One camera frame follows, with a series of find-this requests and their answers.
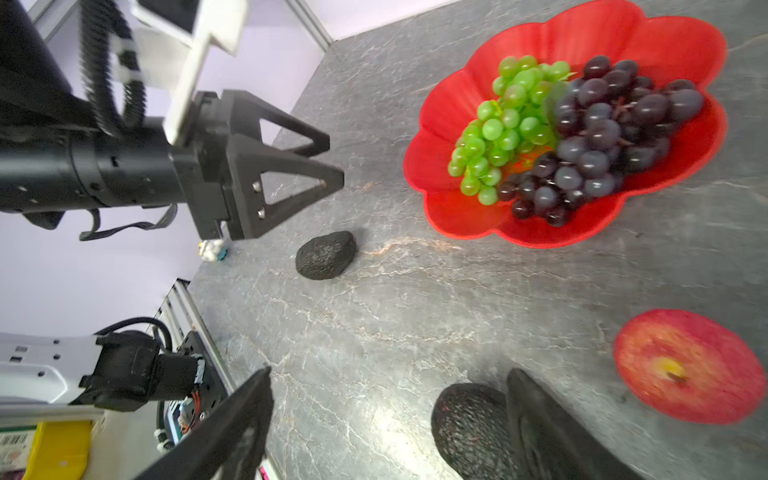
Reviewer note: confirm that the purple fake grape bunch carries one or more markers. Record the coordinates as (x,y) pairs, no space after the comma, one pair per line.
(607,123)

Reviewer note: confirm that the small white toy figure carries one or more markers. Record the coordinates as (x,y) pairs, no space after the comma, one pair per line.
(213,250)

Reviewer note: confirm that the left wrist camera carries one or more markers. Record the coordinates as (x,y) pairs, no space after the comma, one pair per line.
(171,46)

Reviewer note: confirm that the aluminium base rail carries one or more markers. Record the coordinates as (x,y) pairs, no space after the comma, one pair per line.
(180,314)

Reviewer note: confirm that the red fake apple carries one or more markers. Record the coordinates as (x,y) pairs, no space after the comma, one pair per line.
(689,367)

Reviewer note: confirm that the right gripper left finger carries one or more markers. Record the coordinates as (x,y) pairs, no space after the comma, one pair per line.
(222,432)

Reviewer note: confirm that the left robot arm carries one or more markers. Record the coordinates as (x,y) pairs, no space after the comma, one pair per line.
(142,134)

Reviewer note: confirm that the dark avocado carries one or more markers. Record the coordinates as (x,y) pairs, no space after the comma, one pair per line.
(470,430)
(326,257)

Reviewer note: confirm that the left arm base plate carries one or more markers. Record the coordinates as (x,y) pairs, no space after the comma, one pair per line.
(195,384)

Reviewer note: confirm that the green fake grape bunch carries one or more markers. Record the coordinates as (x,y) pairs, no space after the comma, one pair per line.
(507,128)

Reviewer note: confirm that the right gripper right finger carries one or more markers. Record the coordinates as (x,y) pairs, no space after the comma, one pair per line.
(549,442)

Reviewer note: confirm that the yellow box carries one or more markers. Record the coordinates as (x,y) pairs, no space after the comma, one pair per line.
(60,450)

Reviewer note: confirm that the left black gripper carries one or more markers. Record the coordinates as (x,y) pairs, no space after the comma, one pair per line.
(232,181)

